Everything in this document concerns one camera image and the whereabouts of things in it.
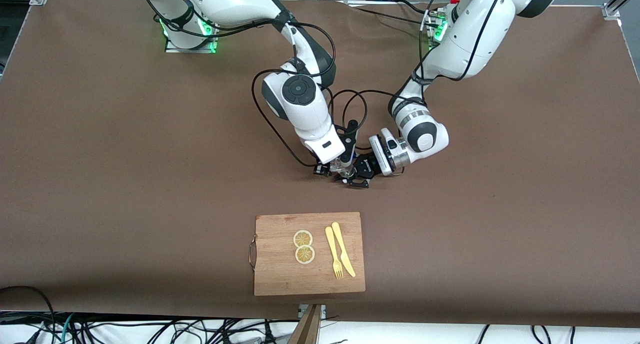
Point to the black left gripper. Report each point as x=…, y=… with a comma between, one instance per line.
x=366, y=167

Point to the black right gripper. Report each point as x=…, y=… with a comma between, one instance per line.
x=321, y=170

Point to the steel jigger measuring cup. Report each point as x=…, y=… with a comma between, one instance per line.
x=350, y=173

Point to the clear glass cup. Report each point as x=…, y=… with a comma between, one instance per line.
x=341, y=167

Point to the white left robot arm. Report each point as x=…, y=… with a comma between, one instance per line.
x=470, y=39

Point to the lemon slice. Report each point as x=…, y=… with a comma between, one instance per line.
x=303, y=238
x=305, y=255

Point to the yellow plastic knife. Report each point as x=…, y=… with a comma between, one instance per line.
x=342, y=246

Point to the yellow plastic fork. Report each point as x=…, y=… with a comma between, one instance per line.
x=332, y=249

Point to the wooden cutting board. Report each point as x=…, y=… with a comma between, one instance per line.
x=280, y=279

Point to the brown table cover sheet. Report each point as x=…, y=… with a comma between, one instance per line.
x=150, y=234

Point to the small metal bracket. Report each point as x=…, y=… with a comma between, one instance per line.
x=302, y=310

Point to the wooden post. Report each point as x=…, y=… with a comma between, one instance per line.
x=307, y=331

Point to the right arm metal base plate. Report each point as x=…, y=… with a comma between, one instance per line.
x=190, y=50

